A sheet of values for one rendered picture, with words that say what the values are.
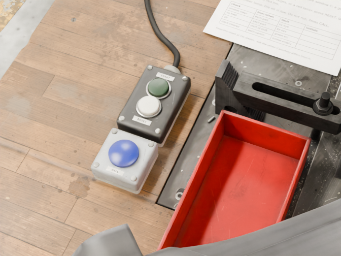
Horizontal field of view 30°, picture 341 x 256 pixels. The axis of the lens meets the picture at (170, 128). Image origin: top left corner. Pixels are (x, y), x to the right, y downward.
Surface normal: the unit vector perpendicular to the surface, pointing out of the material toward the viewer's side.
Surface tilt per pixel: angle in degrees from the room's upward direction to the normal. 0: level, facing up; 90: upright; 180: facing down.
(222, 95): 90
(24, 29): 0
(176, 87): 0
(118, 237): 14
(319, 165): 0
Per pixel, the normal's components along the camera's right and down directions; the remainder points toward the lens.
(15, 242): -0.06, -0.52
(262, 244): 0.16, -0.60
